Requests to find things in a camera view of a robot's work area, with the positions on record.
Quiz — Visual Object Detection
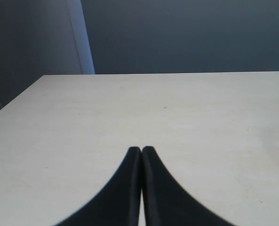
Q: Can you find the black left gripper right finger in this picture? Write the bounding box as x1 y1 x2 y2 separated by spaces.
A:
142 146 226 226

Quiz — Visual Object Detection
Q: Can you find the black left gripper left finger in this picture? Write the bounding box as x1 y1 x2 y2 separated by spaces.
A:
58 146 141 226

